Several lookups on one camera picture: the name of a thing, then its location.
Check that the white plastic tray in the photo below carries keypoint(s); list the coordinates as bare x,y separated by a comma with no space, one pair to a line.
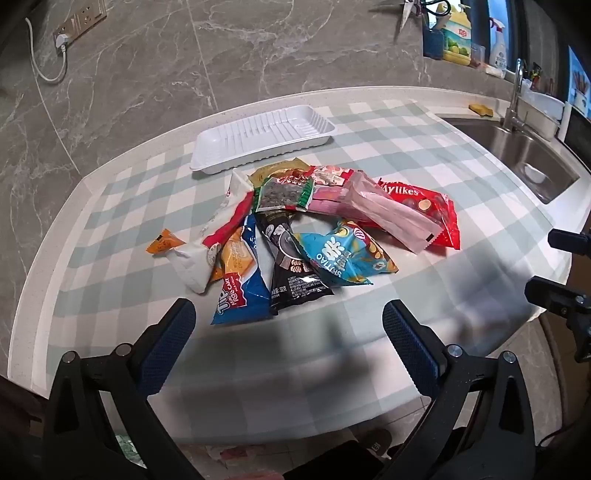
258,134

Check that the wall power socket panel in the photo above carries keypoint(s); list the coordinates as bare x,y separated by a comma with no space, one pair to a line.
78,23

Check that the white spray bottle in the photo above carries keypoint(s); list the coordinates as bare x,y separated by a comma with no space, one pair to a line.
498,50

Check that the yellow sponge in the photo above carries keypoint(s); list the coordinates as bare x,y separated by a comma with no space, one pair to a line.
481,110

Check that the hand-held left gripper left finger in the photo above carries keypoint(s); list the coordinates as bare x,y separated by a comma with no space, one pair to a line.
166,341

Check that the light blue chip packet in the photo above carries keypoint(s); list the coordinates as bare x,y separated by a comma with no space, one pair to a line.
337,258

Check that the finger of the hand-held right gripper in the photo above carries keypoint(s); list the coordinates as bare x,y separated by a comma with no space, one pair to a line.
554,295
570,242

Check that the checkered tablecloth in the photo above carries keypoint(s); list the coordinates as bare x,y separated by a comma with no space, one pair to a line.
138,217

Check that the yellow detergent bottle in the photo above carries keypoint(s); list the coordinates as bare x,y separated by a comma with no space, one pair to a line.
457,41

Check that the blue roll cake packet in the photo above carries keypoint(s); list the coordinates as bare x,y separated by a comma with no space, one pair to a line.
235,295

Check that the pink snack packet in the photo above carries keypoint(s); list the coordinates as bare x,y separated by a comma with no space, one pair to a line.
328,201

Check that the blue holder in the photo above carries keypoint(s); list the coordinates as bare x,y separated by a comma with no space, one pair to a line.
433,44

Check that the white bowl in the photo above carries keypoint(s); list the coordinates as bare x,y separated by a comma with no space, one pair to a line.
535,174

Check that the small orange snack packet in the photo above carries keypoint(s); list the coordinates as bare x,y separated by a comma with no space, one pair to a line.
164,242

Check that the white plastic basin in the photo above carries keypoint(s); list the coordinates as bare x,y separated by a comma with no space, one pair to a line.
545,115

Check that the white and red snack packet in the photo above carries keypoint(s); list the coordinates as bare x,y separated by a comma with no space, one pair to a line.
194,265

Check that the pale pink translucent packet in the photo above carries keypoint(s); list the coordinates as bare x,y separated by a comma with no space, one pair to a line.
392,217

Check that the gold wafer packet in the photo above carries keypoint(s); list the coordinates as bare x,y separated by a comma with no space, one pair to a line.
277,170

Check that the red chocolate packet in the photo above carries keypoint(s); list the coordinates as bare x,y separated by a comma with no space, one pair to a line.
434,207

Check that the green seed packet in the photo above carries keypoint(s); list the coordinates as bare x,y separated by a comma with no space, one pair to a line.
281,194

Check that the grey slipper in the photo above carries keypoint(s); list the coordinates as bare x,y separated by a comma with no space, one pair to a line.
376,443

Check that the steel sink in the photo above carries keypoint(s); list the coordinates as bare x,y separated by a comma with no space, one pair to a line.
517,152

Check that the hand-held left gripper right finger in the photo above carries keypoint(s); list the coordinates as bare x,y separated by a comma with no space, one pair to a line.
406,337

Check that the black nut snack packet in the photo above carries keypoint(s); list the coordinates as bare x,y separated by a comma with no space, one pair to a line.
295,281

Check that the metal kitchen scissors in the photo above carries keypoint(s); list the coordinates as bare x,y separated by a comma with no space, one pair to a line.
404,18

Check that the metal faucet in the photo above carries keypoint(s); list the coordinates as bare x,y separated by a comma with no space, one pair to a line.
517,92

